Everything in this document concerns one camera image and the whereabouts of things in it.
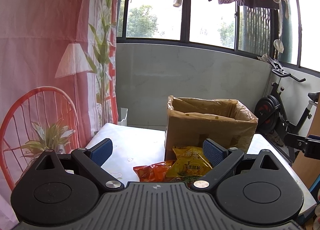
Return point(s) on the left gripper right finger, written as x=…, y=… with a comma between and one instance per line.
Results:
x=224, y=163

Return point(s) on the brown cardboard box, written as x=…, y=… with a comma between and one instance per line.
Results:
x=227, y=122

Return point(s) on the orange chip bag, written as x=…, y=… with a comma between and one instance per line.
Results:
x=154, y=173

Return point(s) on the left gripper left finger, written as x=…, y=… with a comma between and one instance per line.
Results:
x=88, y=164

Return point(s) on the black exercise bike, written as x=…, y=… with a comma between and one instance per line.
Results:
x=273, y=122

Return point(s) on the white trash bin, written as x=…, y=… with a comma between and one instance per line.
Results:
x=122, y=116

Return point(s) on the yellow snack bag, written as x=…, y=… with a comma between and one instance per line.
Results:
x=190, y=161

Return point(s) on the black window frame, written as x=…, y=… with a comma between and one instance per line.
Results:
x=234, y=27

